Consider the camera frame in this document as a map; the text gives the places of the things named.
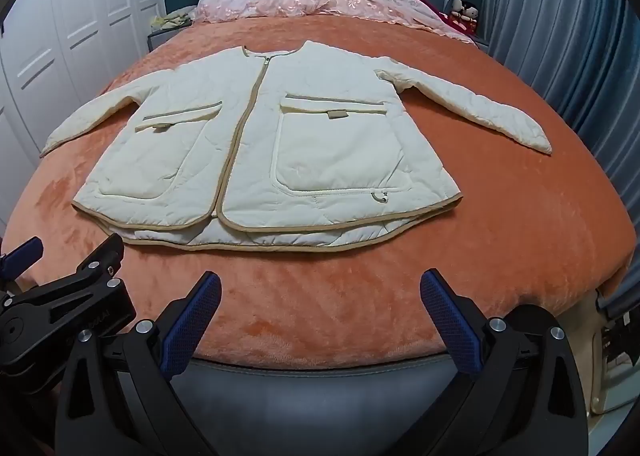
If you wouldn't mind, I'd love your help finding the beige cloth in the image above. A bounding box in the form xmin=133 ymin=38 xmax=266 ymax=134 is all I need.
xmin=570 ymin=286 xmax=623 ymax=418

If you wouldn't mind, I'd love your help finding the grey nightstand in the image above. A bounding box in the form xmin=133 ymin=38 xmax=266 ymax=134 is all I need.
xmin=146 ymin=19 xmax=193 ymax=56

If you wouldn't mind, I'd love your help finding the red cloth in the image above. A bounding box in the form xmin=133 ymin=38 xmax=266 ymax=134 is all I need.
xmin=390 ymin=0 xmax=482 ymax=37

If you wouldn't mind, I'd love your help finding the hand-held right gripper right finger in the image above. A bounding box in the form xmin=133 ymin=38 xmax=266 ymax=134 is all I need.
xmin=420 ymin=269 xmax=590 ymax=456

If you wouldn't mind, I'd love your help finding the plush doll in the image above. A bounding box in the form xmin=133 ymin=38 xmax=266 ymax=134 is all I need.
xmin=450 ymin=0 xmax=481 ymax=23

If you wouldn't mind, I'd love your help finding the orange plush blanket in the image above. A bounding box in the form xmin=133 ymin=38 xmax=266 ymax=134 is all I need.
xmin=0 ymin=14 xmax=632 ymax=373

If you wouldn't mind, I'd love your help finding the yellowish cloth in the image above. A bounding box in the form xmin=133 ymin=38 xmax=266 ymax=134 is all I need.
xmin=151 ymin=6 xmax=197 ymax=30

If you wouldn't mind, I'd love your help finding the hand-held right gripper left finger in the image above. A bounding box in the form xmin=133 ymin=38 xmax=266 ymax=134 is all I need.
xmin=54 ymin=271 xmax=223 ymax=456

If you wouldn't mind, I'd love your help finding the pink floral quilt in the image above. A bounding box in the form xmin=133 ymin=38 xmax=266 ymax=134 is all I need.
xmin=192 ymin=0 xmax=476 ymax=44

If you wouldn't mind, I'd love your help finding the grey-blue curtain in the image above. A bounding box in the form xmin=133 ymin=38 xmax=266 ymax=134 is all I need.
xmin=481 ymin=0 xmax=640 ymax=287

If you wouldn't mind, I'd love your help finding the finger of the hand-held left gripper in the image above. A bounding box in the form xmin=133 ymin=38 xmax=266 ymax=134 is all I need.
xmin=0 ymin=237 xmax=45 ymax=287
xmin=10 ymin=233 xmax=126 ymax=308

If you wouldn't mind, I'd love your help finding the white wardrobe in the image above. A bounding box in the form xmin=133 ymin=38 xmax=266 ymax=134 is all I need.
xmin=0 ymin=0 xmax=168 ymax=158

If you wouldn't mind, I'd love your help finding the cream quilted jacket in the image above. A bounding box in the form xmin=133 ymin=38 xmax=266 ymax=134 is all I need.
xmin=40 ymin=40 xmax=553 ymax=253

